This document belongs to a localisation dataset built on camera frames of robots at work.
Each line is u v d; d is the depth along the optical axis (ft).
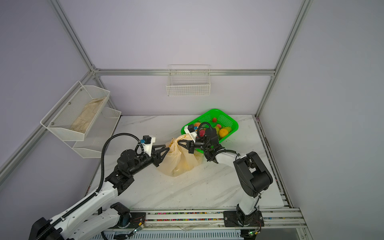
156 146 2.30
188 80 3.12
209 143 2.29
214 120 3.76
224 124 3.66
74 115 2.59
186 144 2.48
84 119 2.53
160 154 2.22
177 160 2.50
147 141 2.05
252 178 1.56
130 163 1.94
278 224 2.42
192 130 2.31
